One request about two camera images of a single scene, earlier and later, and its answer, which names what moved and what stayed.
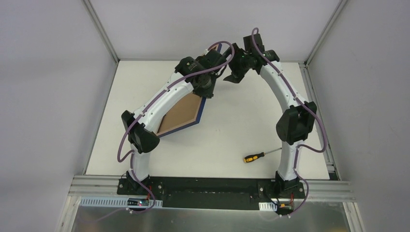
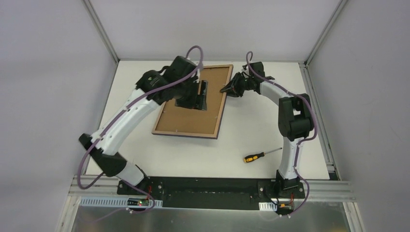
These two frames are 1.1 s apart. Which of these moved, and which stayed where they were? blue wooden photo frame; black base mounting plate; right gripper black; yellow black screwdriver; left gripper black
Moved: left gripper black; blue wooden photo frame; right gripper black
Stayed: yellow black screwdriver; black base mounting plate
